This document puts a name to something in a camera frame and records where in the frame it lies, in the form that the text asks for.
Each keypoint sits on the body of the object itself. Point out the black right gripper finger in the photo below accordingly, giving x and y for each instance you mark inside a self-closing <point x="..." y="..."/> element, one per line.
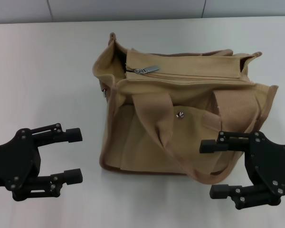
<point x="207" y="146"/>
<point x="219" y="191"/>

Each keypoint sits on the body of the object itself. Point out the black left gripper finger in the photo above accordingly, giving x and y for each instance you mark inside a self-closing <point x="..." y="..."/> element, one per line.
<point x="72" y="135"/>
<point x="71" y="177"/>

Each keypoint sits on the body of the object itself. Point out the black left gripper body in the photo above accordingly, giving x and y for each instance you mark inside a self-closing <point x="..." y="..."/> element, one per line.
<point x="19" y="156"/>

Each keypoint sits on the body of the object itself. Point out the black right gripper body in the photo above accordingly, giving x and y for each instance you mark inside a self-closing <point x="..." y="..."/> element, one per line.
<point x="273" y="164"/>

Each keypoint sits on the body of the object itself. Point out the khaki canvas food bag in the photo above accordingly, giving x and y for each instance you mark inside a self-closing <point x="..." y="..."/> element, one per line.
<point x="145" y="142"/>

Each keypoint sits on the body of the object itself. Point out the silver metal zipper pull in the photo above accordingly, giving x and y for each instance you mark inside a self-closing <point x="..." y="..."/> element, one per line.
<point x="149" y="69"/>

